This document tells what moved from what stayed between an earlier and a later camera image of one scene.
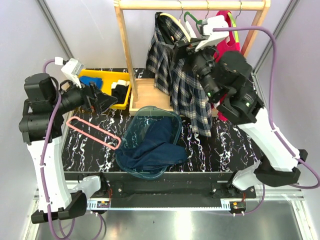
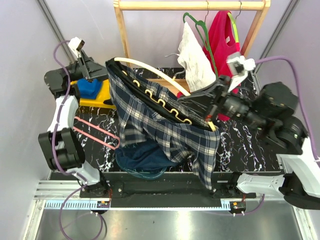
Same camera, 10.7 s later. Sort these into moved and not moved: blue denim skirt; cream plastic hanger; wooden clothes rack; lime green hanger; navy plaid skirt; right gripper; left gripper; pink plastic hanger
Moved: cream plastic hanger; navy plaid skirt; left gripper; right gripper
Not moved: lime green hanger; blue denim skirt; wooden clothes rack; pink plastic hanger
